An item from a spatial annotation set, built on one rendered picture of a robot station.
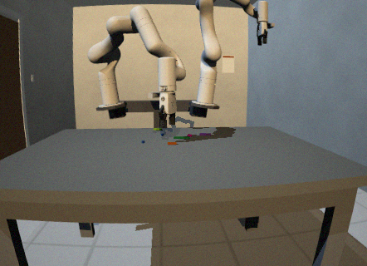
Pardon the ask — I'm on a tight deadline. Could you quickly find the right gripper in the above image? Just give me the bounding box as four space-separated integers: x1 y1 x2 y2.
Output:
159 92 177 128

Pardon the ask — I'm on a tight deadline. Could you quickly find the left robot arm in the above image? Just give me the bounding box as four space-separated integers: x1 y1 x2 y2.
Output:
192 0 275 106

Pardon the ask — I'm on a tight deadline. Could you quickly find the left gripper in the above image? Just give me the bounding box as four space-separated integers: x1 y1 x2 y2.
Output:
257 22 268 46

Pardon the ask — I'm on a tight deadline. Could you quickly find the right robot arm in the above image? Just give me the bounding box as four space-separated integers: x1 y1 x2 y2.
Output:
88 6 186 108

